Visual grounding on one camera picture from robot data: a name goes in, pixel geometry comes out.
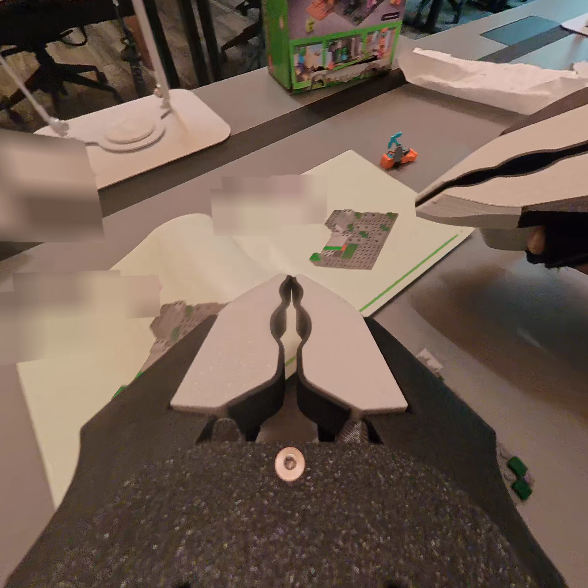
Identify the green toy brick box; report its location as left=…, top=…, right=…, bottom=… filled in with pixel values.
left=263, top=0, right=405, bottom=96

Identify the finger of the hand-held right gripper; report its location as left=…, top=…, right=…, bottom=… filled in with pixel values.
left=415, top=153, right=588, bottom=252
left=415, top=104, right=588, bottom=206

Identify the black office chair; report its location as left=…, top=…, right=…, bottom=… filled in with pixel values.
left=404, top=0, right=466, bottom=34
left=0, top=0, right=126, bottom=121

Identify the person's right hand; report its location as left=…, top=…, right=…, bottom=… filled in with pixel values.
left=519, top=210, right=588, bottom=273

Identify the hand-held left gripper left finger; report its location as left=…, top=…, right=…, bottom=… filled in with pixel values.
left=170, top=274, right=295, bottom=441

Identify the orange toy minifigure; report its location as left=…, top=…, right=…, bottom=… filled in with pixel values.
left=379, top=132, right=420, bottom=171

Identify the white paper bag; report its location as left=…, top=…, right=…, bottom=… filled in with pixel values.
left=397, top=46, right=588, bottom=116

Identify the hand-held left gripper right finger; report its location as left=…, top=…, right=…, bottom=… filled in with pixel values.
left=293, top=274, right=409, bottom=441

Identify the black metal frame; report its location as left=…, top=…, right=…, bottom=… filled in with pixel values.
left=142, top=0, right=222, bottom=89

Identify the open instruction booklet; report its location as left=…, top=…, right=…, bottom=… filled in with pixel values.
left=17, top=149, right=475, bottom=508

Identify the grey and green brick build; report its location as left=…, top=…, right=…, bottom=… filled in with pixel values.
left=416, top=348, right=534, bottom=502

